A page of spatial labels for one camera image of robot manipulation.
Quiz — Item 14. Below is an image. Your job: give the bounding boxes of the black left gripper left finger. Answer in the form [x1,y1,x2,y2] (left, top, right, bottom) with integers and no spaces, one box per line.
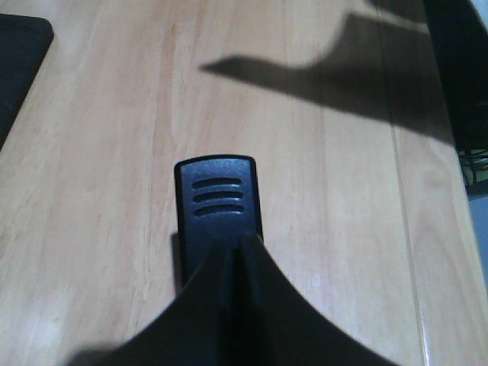
[66,230,244,365]

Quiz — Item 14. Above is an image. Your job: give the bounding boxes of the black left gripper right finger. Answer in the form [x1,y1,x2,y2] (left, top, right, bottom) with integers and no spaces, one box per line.
[231,234,393,365]

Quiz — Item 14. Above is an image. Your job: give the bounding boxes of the black stapler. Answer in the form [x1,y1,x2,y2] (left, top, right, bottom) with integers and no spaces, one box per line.
[174,154,263,286]

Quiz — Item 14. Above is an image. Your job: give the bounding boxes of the wooden desk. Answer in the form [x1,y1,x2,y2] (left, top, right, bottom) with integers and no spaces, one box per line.
[1,1,487,365]

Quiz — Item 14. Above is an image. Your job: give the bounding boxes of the black monitor stand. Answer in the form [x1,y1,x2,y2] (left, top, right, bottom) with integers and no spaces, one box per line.
[1,14,54,143]

